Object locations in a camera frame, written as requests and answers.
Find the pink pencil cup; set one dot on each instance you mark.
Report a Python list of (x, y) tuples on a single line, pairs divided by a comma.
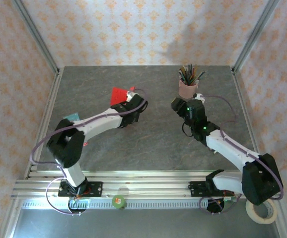
[(187, 90)]

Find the aluminium rail frame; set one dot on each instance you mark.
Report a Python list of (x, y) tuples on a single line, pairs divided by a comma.
[(146, 184)]

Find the green pencil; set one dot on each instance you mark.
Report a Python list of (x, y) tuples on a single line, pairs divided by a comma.
[(189, 73)]

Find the aluminium side rail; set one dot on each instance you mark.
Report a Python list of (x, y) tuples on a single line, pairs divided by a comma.
[(247, 111), (48, 119)]

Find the tan pencil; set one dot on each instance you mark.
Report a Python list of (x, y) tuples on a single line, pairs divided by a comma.
[(184, 73)]

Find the teal card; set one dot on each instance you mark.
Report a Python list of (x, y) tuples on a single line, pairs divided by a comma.
[(72, 116)]

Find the white masking tape roll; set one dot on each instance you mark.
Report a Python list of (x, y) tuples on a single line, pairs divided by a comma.
[(265, 217)]

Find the dark leaning pencil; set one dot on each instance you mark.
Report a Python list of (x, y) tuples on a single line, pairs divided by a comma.
[(199, 77)]

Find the aluminium corner post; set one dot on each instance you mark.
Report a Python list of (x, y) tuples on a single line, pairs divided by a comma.
[(38, 37), (254, 37)]

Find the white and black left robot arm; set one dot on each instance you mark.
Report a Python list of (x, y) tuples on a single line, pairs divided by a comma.
[(101, 122)]

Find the red cloth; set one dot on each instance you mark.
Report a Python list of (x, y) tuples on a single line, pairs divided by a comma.
[(117, 96)]

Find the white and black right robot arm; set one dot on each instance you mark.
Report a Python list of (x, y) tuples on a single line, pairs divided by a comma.
[(228, 148)]

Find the green round tape roll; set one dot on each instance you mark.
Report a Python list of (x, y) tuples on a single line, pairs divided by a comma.
[(118, 202)]

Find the yellow pencil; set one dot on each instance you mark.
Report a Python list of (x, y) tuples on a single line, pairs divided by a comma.
[(194, 73)]

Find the white card with red mark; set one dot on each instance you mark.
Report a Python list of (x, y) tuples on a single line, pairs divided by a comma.
[(85, 144)]

